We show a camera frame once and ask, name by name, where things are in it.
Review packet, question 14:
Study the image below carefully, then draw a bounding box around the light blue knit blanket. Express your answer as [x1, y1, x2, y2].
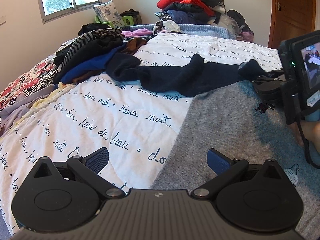
[122, 24, 236, 40]

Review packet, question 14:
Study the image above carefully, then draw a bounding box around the white quilt with script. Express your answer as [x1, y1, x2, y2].
[0, 31, 283, 235]

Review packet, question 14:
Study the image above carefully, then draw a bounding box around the floral cushion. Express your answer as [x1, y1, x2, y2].
[93, 0, 121, 22]

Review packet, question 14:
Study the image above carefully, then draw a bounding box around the red jacket on pile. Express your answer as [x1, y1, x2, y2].
[157, 0, 215, 16]

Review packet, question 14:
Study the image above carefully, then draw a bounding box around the dark navy garment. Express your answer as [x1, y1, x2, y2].
[105, 53, 270, 97]

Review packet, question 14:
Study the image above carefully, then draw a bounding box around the brown wooden door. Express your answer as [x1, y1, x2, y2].
[268, 0, 316, 49]

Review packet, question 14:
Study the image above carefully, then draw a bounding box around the tall heap of clothes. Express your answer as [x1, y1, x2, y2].
[155, 0, 254, 43]

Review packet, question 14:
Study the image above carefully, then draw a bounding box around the grey knit sweater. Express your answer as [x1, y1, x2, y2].
[151, 81, 319, 239]

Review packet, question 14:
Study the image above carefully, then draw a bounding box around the pink purple garment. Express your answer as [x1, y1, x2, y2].
[121, 28, 153, 37]

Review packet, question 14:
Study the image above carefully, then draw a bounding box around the green plastic chair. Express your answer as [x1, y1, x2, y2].
[95, 16, 135, 28]

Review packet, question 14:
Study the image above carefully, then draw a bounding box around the person's right hand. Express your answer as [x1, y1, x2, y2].
[289, 121, 320, 153]

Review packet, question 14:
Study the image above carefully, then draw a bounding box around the black cable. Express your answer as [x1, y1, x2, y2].
[297, 121, 320, 170]

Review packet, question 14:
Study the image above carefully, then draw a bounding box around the floral red bedsheet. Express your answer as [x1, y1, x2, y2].
[1, 59, 59, 110]

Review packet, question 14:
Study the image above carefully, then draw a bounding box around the pile of dark clothes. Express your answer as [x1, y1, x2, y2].
[52, 24, 152, 85]

